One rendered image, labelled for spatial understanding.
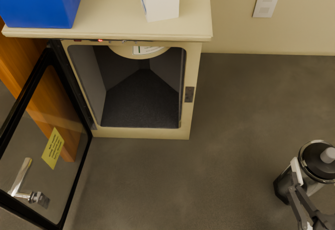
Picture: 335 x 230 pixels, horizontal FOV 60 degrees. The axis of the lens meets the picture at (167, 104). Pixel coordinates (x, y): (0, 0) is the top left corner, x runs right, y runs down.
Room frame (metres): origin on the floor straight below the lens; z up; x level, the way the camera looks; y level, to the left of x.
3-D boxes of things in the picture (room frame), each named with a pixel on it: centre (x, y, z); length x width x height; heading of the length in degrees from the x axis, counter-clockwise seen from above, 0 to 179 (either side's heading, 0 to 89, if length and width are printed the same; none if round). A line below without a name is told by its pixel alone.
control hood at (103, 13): (0.38, 0.09, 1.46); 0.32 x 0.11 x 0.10; 88
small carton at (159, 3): (0.38, 0.01, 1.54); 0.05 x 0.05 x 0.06; 14
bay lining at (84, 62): (0.56, 0.08, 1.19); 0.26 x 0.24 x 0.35; 88
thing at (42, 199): (0.17, 0.27, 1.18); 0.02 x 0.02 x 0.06; 81
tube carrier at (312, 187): (0.27, -0.37, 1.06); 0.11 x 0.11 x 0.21
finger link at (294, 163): (0.26, -0.32, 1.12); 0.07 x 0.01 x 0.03; 178
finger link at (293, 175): (0.23, -0.30, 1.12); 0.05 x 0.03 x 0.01; 178
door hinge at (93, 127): (0.44, 0.24, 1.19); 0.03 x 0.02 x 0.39; 88
